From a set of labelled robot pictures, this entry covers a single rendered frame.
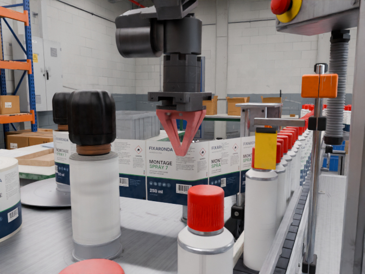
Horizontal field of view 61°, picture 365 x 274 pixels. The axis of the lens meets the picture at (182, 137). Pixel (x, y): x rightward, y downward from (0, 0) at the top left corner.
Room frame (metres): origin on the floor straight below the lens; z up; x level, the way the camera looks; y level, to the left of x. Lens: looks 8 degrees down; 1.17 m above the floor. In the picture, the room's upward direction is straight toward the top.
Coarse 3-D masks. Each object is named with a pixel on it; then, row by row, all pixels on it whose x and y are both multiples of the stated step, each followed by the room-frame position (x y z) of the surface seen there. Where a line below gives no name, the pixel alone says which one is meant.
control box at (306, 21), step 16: (304, 0) 0.54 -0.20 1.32; (320, 0) 0.51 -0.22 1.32; (336, 0) 0.49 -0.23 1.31; (352, 0) 0.46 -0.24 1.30; (288, 16) 0.56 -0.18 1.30; (304, 16) 0.54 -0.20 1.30; (320, 16) 0.51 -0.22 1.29; (336, 16) 0.49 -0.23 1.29; (352, 16) 0.49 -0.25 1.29; (288, 32) 0.60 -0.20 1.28; (304, 32) 0.60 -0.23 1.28; (320, 32) 0.60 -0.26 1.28
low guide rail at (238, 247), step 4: (240, 236) 0.53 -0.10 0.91; (240, 240) 0.52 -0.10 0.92; (236, 244) 0.50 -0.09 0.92; (240, 244) 0.50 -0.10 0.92; (236, 248) 0.49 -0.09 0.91; (240, 248) 0.50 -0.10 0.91; (236, 252) 0.48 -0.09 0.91; (240, 252) 0.50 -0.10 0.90; (236, 256) 0.48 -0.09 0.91; (240, 256) 0.50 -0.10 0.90; (236, 260) 0.48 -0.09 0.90
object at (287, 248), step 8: (304, 192) 0.90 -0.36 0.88; (304, 200) 0.83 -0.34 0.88; (296, 208) 0.77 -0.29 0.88; (296, 216) 0.71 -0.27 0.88; (296, 224) 0.67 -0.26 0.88; (288, 232) 0.63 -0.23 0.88; (296, 232) 0.63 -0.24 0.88; (288, 240) 0.59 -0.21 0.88; (288, 248) 0.56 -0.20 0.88; (288, 256) 0.53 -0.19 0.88; (240, 264) 0.50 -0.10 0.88; (280, 264) 0.50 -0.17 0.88; (240, 272) 0.48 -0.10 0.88; (248, 272) 0.48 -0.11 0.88; (280, 272) 0.48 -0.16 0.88
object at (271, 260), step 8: (296, 192) 0.64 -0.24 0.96; (296, 200) 0.59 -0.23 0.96; (288, 208) 0.55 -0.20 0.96; (288, 216) 0.51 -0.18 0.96; (280, 224) 0.48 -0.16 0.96; (288, 224) 0.49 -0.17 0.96; (280, 232) 0.45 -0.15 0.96; (280, 240) 0.42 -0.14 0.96; (272, 248) 0.40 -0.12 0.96; (280, 248) 0.41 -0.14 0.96; (272, 256) 0.38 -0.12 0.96; (264, 264) 0.36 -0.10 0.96; (272, 264) 0.36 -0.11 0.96; (264, 272) 0.34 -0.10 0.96; (272, 272) 0.36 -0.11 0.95
